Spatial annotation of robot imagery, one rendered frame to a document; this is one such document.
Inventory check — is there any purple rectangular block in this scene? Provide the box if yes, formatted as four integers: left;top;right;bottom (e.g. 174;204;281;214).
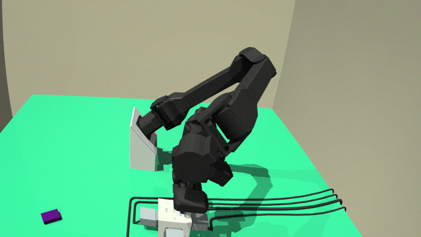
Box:
41;209;61;224

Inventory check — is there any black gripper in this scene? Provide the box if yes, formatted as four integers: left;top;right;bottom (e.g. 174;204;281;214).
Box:
172;170;209;214

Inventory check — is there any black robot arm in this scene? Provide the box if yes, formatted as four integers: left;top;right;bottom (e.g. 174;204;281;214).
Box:
136;47;277;187

